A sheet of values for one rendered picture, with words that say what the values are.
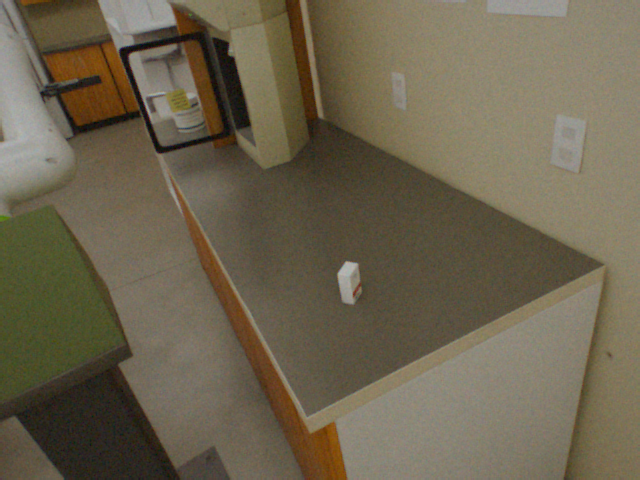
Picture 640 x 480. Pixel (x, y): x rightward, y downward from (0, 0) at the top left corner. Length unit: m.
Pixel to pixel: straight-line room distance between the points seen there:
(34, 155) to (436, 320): 0.89
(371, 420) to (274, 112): 1.11
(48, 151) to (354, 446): 0.86
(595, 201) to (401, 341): 0.51
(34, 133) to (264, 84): 0.76
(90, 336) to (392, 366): 0.62
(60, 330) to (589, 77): 1.14
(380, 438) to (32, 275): 0.72
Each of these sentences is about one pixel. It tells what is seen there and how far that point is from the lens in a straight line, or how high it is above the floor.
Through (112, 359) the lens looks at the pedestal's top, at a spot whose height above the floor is 0.92.
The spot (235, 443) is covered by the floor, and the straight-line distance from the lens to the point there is 2.05.
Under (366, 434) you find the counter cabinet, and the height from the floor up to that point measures 0.82.
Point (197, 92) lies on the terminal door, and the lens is 1.93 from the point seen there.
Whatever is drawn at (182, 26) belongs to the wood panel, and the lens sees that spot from 1.95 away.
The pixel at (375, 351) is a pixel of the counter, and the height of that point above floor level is 0.94.
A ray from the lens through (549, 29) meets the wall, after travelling 1.13.
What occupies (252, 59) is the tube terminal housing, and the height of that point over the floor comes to 1.31.
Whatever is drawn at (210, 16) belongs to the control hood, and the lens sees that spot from 1.59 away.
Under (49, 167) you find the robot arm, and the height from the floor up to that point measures 1.29.
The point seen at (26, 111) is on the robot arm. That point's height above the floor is 1.38.
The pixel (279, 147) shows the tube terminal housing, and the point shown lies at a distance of 1.72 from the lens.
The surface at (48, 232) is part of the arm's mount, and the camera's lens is 0.99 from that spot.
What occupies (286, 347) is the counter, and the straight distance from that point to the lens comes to 0.96.
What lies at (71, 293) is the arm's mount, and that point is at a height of 1.10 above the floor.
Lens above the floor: 1.61
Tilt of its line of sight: 32 degrees down
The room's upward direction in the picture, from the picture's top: 10 degrees counter-clockwise
